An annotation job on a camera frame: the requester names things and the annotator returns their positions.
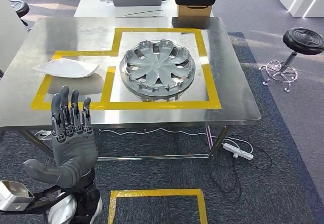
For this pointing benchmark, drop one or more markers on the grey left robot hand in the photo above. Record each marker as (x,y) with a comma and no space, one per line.
(73,155)

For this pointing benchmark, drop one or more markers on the white curved plastic part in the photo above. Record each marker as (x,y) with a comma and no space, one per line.
(65,68)

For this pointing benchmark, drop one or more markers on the stainless steel workbench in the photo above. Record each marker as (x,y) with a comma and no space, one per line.
(227,81)

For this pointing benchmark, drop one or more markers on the white power strip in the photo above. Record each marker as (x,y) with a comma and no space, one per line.
(44,135)
(236,151)

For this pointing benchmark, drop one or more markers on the silver wheel hubcap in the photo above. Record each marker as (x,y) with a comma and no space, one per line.
(157,68)

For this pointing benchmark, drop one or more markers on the white partition panel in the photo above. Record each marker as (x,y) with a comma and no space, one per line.
(10,38)

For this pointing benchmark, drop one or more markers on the white desk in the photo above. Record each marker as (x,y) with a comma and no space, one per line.
(88,9)

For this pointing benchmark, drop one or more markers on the black stool chrome base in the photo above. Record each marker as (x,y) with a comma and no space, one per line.
(19,7)
(302,40)

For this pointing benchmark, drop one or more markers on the thin black rod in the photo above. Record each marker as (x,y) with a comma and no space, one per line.
(144,12)

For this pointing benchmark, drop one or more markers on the brown cardboard box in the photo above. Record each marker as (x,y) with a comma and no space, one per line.
(194,11)

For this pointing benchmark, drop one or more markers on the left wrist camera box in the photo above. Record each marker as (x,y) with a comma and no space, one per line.
(12,195)

